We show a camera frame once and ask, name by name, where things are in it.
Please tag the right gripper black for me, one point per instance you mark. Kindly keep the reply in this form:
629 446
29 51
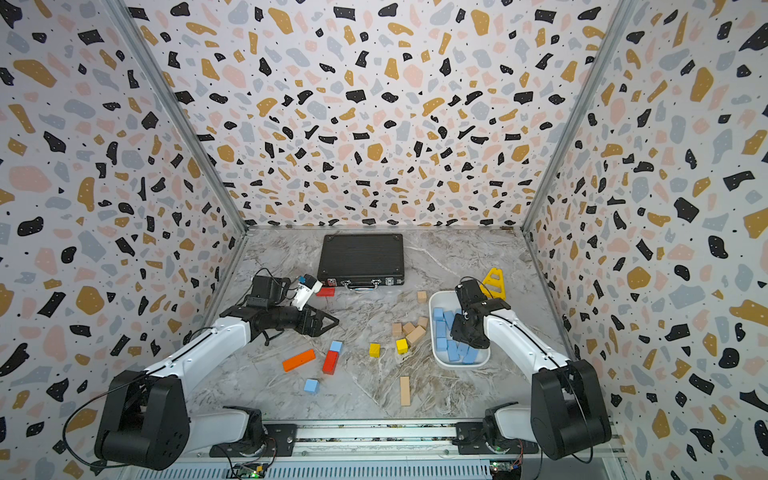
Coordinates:
455 332

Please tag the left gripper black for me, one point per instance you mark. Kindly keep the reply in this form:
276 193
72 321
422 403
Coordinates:
314 330

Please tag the blue block top cluster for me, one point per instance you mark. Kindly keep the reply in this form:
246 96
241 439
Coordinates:
453 352

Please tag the white plastic tray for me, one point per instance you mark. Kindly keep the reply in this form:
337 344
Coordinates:
448 301

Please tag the lone blue cube front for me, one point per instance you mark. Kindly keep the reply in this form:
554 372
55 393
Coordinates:
311 386

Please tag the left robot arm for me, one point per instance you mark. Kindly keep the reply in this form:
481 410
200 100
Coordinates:
145 420

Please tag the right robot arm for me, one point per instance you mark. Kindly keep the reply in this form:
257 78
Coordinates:
567 412

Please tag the small red block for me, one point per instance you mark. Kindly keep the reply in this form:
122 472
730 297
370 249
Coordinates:
326 292

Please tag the yellow triangle block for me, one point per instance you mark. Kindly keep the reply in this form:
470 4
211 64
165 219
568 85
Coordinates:
494 284

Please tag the red upright block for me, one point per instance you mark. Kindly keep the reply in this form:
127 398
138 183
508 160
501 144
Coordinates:
330 363

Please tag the wood block cluster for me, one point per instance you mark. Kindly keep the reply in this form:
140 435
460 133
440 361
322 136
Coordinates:
409 331

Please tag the orange long block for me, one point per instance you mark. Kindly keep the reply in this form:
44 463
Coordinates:
298 360

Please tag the black hard case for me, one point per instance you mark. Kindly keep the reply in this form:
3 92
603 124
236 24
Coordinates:
362 261

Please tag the yellow cube right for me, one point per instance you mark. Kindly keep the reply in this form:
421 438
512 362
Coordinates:
402 346

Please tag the long natural wood block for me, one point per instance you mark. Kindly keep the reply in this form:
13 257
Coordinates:
405 391

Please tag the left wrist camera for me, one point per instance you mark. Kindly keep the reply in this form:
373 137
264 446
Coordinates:
307 286

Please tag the aluminium front rail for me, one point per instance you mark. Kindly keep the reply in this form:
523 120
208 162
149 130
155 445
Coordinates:
397 449

